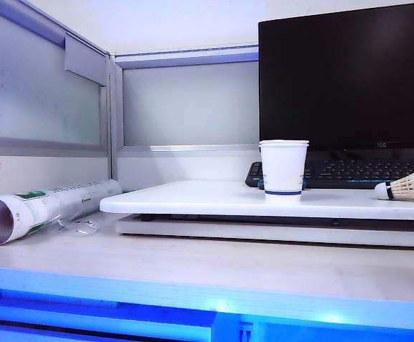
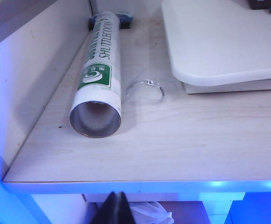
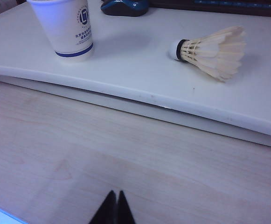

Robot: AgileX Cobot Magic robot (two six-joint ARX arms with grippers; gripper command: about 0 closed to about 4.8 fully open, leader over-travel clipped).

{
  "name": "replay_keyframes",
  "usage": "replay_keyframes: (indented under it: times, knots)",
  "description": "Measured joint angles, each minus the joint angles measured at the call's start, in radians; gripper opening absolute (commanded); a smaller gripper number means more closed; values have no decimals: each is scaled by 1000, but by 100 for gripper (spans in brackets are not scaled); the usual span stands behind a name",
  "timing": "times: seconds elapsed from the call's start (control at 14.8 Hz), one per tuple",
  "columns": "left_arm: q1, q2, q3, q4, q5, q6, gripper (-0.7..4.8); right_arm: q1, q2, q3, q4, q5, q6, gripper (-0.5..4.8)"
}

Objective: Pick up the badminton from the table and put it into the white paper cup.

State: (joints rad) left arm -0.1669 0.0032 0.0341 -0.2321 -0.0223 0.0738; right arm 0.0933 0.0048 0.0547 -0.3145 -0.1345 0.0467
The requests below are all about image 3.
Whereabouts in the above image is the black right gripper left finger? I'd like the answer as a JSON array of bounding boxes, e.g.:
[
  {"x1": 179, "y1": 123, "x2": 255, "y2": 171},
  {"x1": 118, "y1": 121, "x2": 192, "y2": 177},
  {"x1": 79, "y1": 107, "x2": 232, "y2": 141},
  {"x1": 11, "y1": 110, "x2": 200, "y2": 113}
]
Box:
[{"x1": 88, "y1": 190, "x2": 118, "y2": 224}]

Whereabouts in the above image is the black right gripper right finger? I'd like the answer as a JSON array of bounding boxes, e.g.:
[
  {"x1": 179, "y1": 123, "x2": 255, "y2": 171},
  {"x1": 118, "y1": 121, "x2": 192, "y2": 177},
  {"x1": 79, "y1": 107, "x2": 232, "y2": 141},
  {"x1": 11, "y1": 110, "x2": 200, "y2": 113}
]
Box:
[{"x1": 118, "y1": 190, "x2": 137, "y2": 224}]

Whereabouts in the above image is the white paper cup blue logo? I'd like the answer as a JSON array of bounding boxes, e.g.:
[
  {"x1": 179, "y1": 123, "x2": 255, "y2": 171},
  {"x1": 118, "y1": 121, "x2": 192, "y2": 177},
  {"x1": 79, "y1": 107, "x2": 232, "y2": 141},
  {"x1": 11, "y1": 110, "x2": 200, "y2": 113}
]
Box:
[{"x1": 27, "y1": 0, "x2": 95, "y2": 63}]

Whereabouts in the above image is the white desk riser base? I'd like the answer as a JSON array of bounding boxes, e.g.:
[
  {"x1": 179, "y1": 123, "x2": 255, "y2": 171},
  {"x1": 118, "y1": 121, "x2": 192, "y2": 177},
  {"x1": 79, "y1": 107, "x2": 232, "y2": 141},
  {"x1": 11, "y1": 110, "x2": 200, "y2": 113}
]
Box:
[{"x1": 0, "y1": 73, "x2": 271, "y2": 150}]

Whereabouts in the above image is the white raised desk board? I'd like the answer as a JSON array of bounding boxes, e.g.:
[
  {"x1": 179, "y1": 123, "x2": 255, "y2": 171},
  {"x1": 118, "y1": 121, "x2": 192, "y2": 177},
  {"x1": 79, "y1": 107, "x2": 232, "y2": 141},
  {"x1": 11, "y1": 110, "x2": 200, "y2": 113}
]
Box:
[{"x1": 0, "y1": 0, "x2": 271, "y2": 142}]

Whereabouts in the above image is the black and blue computer mouse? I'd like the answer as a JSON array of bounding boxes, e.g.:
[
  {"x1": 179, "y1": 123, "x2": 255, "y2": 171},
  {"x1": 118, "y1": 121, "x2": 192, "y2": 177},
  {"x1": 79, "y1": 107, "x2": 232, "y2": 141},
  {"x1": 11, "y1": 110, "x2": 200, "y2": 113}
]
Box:
[{"x1": 100, "y1": 0, "x2": 150, "y2": 17}]

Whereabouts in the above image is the black computer keyboard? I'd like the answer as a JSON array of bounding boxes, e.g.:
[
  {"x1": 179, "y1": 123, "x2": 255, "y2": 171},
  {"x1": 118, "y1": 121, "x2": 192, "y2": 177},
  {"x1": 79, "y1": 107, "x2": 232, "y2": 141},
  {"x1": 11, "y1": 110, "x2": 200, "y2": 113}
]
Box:
[{"x1": 149, "y1": 0, "x2": 271, "y2": 18}]

